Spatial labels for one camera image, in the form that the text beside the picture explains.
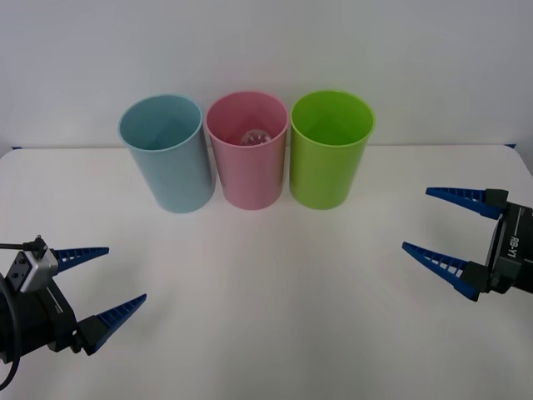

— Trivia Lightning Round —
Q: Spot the pale blue plastic bin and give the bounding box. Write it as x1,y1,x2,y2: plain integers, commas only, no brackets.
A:
118,93,217,214

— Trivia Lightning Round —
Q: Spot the green plastic bin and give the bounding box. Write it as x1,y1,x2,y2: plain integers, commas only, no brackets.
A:
290,89,377,210

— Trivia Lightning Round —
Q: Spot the clear plastic bottle red cap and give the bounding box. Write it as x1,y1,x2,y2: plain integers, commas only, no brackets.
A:
241,128,271,148

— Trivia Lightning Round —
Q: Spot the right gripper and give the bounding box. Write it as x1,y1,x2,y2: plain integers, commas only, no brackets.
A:
401,187,533,303

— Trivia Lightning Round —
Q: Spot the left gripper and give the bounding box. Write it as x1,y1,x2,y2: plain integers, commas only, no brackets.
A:
21,247,148,357

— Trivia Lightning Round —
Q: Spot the pink plastic bin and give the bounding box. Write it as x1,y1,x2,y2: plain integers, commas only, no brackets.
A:
204,91,290,210

